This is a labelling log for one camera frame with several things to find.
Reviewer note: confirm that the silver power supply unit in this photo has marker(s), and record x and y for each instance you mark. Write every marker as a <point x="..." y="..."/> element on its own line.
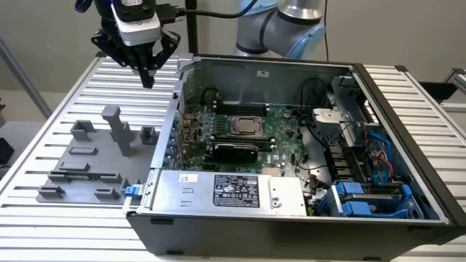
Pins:
<point x="226" y="192"/>

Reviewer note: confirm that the blue disk bay caddy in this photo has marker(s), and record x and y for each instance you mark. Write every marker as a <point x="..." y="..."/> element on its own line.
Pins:
<point x="359" y="200"/>

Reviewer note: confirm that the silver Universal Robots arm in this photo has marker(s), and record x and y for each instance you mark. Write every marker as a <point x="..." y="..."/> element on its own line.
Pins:
<point x="292" y="27"/>

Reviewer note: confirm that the black table corner cap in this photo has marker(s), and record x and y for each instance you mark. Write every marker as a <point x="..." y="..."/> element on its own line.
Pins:
<point x="403" y="68"/>

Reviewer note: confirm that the silver metal disk cage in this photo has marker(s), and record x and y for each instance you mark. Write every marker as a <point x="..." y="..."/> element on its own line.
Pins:
<point x="346" y="109"/>

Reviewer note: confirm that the aluminium profile frame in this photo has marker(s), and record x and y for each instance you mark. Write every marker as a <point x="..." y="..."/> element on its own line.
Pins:
<point x="455" y="87"/>

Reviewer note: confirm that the black vertical pole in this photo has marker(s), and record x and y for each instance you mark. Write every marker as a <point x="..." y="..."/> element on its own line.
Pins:
<point x="192" y="27"/>

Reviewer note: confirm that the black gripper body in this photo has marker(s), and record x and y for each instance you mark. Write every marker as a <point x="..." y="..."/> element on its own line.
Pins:
<point x="109" y="24"/>

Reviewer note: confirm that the grey parts rack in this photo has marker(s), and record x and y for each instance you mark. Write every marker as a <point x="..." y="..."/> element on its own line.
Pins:
<point x="106" y="163"/>

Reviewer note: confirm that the green motherboard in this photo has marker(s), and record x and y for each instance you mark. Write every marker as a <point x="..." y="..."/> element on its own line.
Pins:
<point x="277" y="139"/>

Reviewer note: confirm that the blue case latch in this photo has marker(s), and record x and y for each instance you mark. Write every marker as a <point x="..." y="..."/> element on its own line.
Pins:
<point x="132" y="191"/>

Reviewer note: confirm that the silver white wrist camera box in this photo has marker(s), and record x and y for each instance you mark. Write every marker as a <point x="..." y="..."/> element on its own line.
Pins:
<point x="138" y="30"/>

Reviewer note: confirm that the CPU in socket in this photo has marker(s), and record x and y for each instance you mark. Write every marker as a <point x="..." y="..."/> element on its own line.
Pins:
<point x="248" y="125"/>

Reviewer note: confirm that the black box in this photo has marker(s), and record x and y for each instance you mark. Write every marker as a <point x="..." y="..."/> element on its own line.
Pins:
<point x="6" y="151"/>

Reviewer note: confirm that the grey slanted metal leg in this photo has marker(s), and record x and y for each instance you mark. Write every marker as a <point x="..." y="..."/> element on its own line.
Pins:
<point x="26" y="79"/>

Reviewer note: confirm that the black RAM slot bank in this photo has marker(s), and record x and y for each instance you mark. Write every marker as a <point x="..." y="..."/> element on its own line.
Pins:
<point x="242" y="108"/>

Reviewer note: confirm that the black open PC case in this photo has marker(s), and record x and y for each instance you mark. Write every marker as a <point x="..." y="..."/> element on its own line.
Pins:
<point x="292" y="234"/>

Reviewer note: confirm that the black graphics card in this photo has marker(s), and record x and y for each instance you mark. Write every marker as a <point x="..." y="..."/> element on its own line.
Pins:
<point x="234" y="153"/>

